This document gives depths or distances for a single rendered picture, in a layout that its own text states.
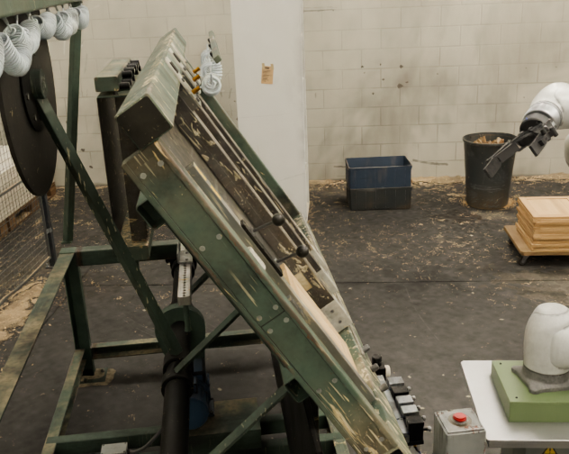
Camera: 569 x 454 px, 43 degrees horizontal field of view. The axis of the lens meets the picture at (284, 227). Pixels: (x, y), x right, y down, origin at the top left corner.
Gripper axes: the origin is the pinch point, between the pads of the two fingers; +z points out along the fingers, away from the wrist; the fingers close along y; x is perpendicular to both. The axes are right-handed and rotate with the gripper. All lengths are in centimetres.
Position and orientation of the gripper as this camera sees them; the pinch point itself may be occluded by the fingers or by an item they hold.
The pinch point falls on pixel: (510, 160)
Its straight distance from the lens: 182.8
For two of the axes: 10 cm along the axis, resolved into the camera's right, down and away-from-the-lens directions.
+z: -5.5, 5.1, -6.6
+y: -5.8, 3.3, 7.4
